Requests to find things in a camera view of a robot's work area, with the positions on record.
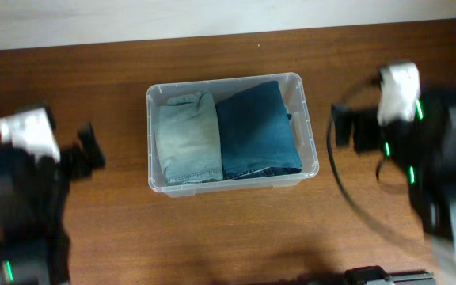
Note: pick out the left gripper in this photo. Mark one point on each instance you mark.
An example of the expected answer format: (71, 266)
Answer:
(86, 162)

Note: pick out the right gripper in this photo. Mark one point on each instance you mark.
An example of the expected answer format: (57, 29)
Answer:
(371, 126)

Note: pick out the blue denim jeans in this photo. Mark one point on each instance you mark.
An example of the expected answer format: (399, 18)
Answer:
(256, 136)

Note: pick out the light grey jeans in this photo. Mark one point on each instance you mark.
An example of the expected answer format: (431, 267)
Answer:
(188, 139)

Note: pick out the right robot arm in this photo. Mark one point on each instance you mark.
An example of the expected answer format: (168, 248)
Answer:
(424, 149)

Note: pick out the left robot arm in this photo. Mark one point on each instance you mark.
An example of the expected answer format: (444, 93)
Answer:
(34, 245)

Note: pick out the clear plastic storage bin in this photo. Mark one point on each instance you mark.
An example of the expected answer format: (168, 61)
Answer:
(294, 98)

